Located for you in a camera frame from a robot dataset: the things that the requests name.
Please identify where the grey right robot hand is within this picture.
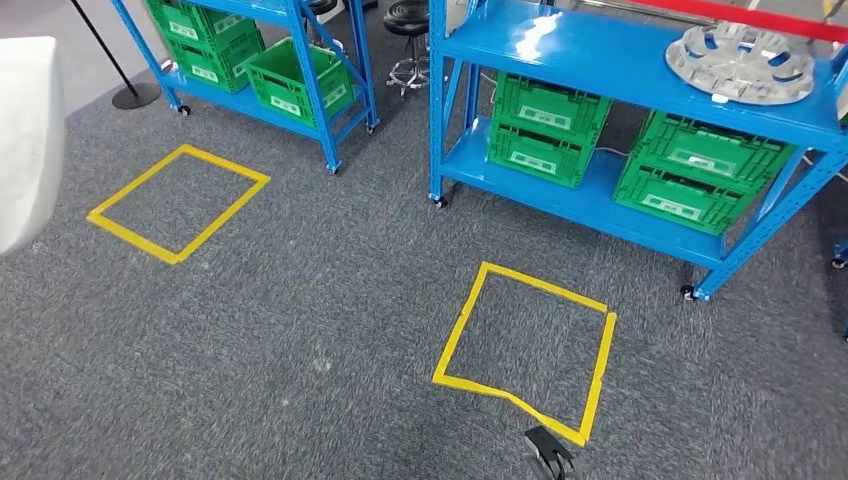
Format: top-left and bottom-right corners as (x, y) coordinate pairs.
(523, 425), (576, 480)

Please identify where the white plastic car part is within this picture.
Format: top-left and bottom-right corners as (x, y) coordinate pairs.
(0, 36), (68, 258)

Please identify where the grey plastic hubcap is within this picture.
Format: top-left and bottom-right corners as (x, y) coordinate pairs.
(665, 21), (816, 107)

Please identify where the red barrier belt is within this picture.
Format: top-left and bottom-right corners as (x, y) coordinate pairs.
(629, 0), (848, 45)

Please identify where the black stanchion post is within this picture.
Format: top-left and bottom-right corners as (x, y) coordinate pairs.
(69, 0), (162, 111)

